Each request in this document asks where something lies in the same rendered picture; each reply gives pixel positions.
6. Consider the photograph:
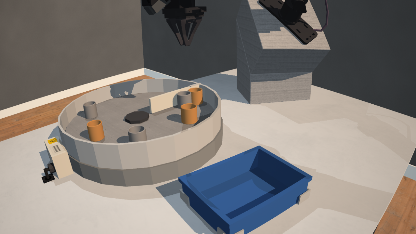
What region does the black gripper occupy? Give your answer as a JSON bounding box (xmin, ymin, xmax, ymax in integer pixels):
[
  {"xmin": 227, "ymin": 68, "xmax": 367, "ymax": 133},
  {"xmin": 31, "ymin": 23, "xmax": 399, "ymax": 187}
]
[{"xmin": 162, "ymin": 0, "xmax": 206, "ymax": 46}]

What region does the grey hollow cylinder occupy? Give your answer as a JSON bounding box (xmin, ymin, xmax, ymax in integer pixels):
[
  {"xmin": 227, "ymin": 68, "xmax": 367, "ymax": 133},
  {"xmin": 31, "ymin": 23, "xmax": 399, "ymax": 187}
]
[
  {"xmin": 177, "ymin": 91, "xmax": 192, "ymax": 109},
  {"xmin": 83, "ymin": 101, "xmax": 98, "ymax": 119},
  {"xmin": 128, "ymin": 125, "xmax": 147, "ymax": 142}
]

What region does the blue open crate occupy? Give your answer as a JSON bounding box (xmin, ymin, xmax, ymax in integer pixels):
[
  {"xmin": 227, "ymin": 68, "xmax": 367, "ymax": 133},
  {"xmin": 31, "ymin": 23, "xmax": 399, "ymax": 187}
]
[{"xmin": 178, "ymin": 146, "xmax": 312, "ymax": 234}]

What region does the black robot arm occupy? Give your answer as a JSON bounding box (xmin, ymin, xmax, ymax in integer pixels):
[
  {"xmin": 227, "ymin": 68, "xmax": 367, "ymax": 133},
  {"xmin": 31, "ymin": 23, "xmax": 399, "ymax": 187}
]
[{"xmin": 142, "ymin": 0, "xmax": 318, "ymax": 45}]

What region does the bronze bushing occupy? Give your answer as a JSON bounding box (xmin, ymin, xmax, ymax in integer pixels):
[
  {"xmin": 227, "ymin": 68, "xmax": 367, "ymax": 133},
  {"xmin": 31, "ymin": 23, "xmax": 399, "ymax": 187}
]
[
  {"xmin": 188, "ymin": 87, "xmax": 203, "ymax": 105},
  {"xmin": 87, "ymin": 120, "xmax": 105, "ymax": 142},
  {"xmin": 181, "ymin": 103, "xmax": 198, "ymax": 124}
]

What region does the beige round turntable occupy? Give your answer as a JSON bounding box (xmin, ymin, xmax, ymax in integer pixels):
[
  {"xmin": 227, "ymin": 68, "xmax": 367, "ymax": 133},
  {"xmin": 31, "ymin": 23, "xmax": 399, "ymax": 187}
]
[{"xmin": 42, "ymin": 78, "xmax": 223, "ymax": 187}]

